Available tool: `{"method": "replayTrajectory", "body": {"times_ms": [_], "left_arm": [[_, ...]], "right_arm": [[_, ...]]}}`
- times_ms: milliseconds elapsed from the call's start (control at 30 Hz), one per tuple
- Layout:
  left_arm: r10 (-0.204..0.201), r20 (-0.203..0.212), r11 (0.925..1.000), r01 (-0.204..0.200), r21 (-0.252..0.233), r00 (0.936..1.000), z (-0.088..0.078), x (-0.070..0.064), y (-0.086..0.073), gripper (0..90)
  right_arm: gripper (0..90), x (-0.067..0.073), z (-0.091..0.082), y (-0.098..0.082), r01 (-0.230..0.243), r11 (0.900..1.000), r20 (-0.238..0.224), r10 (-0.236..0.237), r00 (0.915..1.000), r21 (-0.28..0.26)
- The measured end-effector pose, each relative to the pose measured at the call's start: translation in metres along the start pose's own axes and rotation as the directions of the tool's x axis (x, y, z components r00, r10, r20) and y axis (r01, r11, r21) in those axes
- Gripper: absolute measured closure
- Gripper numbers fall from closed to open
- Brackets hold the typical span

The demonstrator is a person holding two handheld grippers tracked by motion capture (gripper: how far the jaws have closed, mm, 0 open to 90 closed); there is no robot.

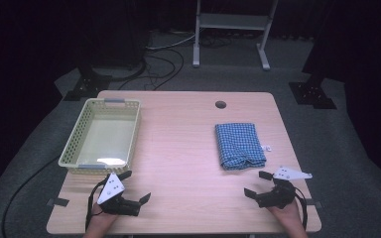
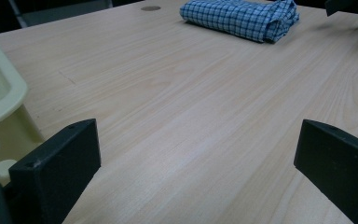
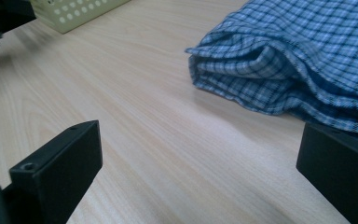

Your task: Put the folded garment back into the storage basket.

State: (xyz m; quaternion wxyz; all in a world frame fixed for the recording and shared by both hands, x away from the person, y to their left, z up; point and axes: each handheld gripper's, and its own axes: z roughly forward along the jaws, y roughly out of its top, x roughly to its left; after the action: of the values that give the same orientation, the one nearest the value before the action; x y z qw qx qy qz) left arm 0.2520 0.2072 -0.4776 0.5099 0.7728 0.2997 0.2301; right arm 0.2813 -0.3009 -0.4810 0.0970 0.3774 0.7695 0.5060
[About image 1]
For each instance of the dark tape strip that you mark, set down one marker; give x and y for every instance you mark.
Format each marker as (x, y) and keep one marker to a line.
(315, 203)
(58, 202)

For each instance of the white metal stand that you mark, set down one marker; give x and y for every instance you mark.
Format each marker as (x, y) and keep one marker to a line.
(233, 20)

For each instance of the person's right hand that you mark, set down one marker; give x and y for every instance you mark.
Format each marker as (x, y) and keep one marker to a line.
(287, 214)

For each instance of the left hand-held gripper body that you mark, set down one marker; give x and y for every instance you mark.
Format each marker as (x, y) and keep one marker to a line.
(111, 189)

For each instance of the black stand base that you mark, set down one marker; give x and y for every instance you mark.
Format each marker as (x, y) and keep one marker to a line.
(312, 94)
(89, 84)

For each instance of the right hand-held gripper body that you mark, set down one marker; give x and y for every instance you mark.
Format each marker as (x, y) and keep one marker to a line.
(279, 196)

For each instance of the person's left hand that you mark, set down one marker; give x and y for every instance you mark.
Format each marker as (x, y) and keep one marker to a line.
(101, 216)

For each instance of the pale yellow plastic basket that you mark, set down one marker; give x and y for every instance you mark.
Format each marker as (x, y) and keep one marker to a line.
(107, 139)

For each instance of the small white cloth tag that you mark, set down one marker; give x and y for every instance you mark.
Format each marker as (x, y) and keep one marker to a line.
(266, 148)

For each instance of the folded blue checked cloth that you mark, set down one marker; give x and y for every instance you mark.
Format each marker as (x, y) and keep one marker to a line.
(239, 145)

